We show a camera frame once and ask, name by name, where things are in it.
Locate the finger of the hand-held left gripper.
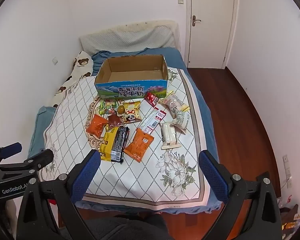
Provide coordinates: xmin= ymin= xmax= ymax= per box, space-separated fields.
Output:
xmin=22 ymin=149 xmax=54 ymax=174
xmin=0 ymin=142 xmax=22 ymax=159

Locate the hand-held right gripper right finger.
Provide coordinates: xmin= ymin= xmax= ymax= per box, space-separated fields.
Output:
xmin=199 ymin=150 xmax=283 ymax=240

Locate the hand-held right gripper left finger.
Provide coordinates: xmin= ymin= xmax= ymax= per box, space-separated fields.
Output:
xmin=16 ymin=149 xmax=102 ymax=240

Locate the orange snack packet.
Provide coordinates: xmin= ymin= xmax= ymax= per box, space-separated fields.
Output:
xmin=86 ymin=114 xmax=108 ymax=137
xmin=124 ymin=128 xmax=155 ymax=162

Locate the blue printed cardboard box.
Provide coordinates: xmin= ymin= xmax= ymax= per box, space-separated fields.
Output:
xmin=94 ymin=54 xmax=169 ymax=98

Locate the black and yellow snack packet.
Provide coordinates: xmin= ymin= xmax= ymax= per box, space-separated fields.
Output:
xmin=100 ymin=126 xmax=130 ymax=164

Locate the white diamond-pattern blanket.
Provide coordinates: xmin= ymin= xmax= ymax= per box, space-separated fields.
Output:
xmin=44 ymin=66 xmax=207 ymax=207

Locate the blue bedsheet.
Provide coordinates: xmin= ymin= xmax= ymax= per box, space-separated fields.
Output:
xmin=27 ymin=47 xmax=222 ymax=214

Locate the brown snack packet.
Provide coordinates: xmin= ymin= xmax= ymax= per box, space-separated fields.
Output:
xmin=107 ymin=114 xmax=124 ymax=128

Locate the white bread packet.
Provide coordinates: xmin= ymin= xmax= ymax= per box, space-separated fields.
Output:
xmin=160 ymin=122 xmax=181 ymax=150

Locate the white printed snack packet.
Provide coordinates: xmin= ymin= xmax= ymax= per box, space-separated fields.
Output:
xmin=170 ymin=110 xmax=190 ymax=134

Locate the green snack packet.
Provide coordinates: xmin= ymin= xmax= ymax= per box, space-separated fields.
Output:
xmin=99 ymin=99 xmax=120 ymax=117

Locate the yellow panda-print snack packet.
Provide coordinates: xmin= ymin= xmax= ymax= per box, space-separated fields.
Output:
xmin=122 ymin=101 xmax=142 ymax=124

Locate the long red-white snack packet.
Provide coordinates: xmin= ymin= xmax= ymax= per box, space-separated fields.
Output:
xmin=139 ymin=107 xmax=167 ymax=134

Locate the pile of colourful clutter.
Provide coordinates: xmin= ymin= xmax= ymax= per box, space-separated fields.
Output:
xmin=277 ymin=197 xmax=300 ymax=230

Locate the cream and red snack packet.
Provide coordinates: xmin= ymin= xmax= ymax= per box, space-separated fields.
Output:
xmin=158 ymin=92 xmax=190 ymax=113

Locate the small red snack packet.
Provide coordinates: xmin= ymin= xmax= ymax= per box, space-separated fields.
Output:
xmin=144 ymin=92 xmax=158 ymax=107

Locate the bear pattern pillow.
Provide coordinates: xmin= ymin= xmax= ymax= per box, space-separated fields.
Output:
xmin=51 ymin=51 xmax=94 ymax=108

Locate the white textured headboard cushion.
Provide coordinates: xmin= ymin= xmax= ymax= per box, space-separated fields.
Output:
xmin=79 ymin=19 xmax=182 ymax=55

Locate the white door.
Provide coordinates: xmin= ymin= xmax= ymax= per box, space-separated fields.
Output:
xmin=185 ymin=0 xmax=239 ymax=69

